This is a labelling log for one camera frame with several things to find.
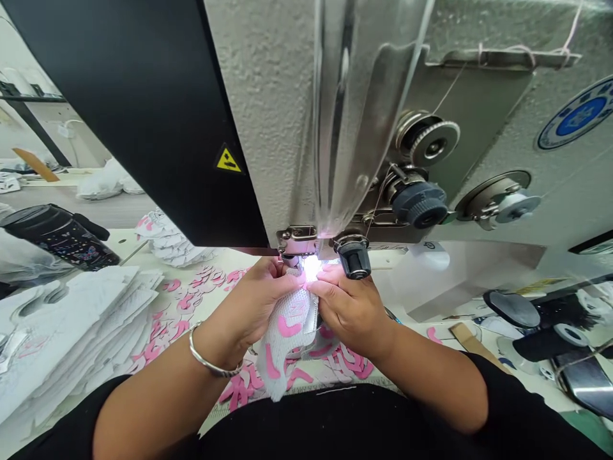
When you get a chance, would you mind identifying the stack of white mesh panels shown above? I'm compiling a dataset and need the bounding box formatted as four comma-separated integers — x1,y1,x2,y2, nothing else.
0,266,166,441

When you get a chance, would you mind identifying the white mesh shoe piece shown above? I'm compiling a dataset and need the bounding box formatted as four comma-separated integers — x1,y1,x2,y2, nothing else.
256,268,331,403

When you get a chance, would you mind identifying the black patterned water bottle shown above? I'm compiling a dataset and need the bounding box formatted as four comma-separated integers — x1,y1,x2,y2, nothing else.
1,203,121,272

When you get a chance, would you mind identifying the person's left hand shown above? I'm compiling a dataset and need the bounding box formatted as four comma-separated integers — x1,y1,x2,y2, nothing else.
211,257,304,357

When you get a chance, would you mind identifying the person's right hand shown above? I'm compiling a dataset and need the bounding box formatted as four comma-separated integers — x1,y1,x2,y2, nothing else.
306,264,398,357

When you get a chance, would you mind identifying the roll of white tape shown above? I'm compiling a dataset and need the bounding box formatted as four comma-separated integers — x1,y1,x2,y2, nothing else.
554,323,591,348

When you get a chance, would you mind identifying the black thread spool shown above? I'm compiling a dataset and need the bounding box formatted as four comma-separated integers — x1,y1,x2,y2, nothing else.
511,330,568,364

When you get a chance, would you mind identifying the clear plastic sheet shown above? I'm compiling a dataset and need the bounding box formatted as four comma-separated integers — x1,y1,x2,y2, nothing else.
0,225,73,288

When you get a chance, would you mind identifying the brown cardboard strip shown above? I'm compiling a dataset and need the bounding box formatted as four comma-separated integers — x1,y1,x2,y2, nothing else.
448,321,511,374

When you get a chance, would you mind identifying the heap of white pink pieces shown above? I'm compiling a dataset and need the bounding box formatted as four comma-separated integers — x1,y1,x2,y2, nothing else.
133,208,216,267

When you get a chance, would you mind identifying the pile of pink shoe appliques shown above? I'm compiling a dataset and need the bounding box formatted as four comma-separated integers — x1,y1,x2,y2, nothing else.
129,262,446,414

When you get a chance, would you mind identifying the grey industrial sewing machine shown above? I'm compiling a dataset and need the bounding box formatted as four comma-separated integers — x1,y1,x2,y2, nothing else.
3,0,613,281

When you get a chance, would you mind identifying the white plastic bag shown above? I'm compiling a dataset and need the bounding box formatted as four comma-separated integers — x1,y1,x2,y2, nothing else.
75,157,146,201

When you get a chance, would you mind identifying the black metal shelf frame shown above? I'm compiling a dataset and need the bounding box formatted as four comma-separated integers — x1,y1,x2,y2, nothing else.
0,80,73,167

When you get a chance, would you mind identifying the brown wooden board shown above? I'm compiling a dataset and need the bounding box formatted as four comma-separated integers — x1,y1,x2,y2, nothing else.
11,147,61,183

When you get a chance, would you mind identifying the person's body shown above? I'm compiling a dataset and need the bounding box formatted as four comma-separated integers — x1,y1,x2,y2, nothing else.
0,352,613,460

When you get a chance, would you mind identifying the black oval pad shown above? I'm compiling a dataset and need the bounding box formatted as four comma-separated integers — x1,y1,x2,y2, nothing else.
482,289,542,330

